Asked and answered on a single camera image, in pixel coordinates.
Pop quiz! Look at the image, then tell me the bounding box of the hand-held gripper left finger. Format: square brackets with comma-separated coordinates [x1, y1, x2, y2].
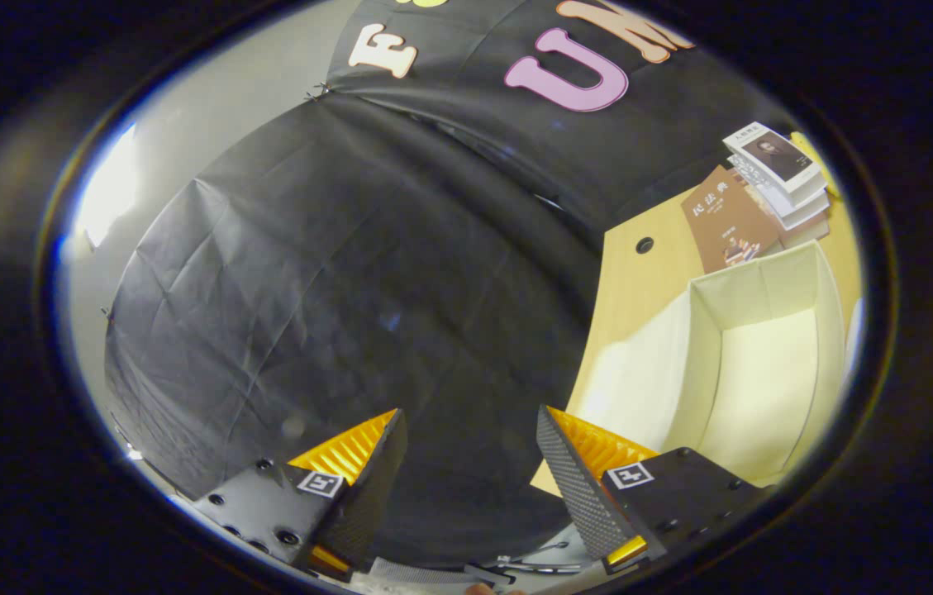
[189, 408, 409, 583]

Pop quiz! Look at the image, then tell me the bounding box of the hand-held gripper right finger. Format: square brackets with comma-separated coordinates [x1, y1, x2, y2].
[536, 404, 764, 576]

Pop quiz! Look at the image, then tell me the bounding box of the grey fabric storage box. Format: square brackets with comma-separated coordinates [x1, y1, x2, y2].
[569, 240, 848, 488]

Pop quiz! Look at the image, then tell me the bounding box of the black backdrop cloth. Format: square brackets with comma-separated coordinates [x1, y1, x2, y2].
[102, 0, 797, 571]

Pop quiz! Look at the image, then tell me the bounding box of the brown book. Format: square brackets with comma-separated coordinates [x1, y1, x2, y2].
[680, 164, 783, 274]

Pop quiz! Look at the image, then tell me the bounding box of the white book with portrait cover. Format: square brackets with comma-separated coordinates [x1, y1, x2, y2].
[722, 121, 825, 194]

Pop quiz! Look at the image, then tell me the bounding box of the grey metal frame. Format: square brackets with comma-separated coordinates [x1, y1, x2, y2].
[478, 541, 591, 577]

